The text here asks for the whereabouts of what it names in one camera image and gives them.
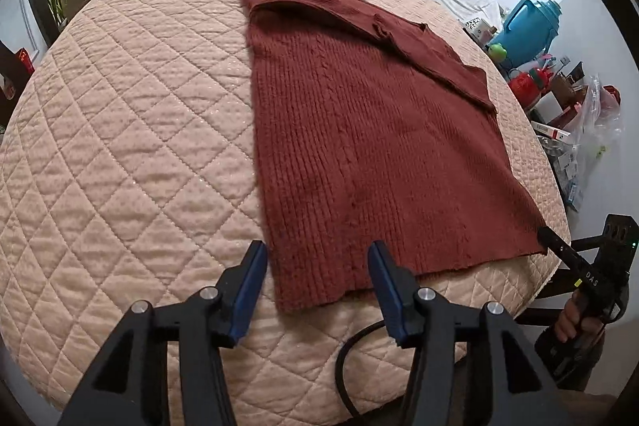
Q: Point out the beige quilted table cover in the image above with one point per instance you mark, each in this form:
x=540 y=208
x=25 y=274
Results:
x=125 y=156

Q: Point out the clear plastic bag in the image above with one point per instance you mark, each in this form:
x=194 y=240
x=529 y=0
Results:
x=594 y=131

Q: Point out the person's right hand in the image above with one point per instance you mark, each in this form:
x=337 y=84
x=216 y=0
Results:
x=566 y=321

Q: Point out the teal thermos jug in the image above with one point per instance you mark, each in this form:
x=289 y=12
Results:
x=529 y=31

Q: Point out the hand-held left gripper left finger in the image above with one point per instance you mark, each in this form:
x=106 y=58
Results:
x=249 y=291

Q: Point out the rust red knit sweater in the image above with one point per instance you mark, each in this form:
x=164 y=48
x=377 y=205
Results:
x=374 y=156

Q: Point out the red packet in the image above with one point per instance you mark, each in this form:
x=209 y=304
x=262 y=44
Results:
x=26 y=60

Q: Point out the white red flat box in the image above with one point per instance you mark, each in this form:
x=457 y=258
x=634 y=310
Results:
x=549 y=130

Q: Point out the small printed carton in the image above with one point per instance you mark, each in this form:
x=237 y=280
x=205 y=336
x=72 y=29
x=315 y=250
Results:
x=478 y=29

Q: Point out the red bottle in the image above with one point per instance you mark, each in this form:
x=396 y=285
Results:
x=524 y=89

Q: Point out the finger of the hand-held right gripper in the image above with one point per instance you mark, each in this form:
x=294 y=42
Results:
x=559 y=249

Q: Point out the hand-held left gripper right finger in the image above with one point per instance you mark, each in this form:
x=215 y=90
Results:
x=389 y=296

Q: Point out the green toy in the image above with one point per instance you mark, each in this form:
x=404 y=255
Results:
x=498 y=52

